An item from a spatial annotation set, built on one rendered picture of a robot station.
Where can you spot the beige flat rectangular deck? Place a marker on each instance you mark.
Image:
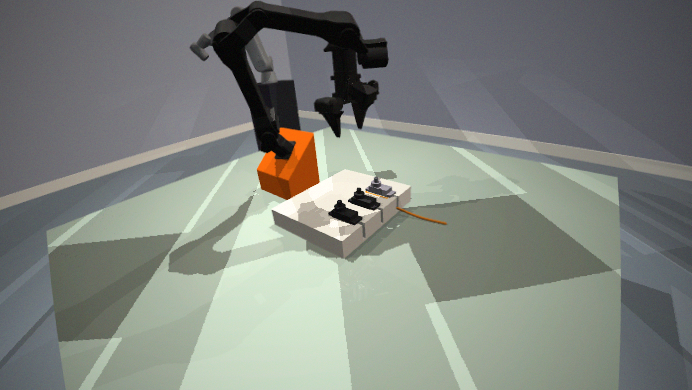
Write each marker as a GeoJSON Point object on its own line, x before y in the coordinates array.
{"type": "Point", "coordinates": [337, 214]}

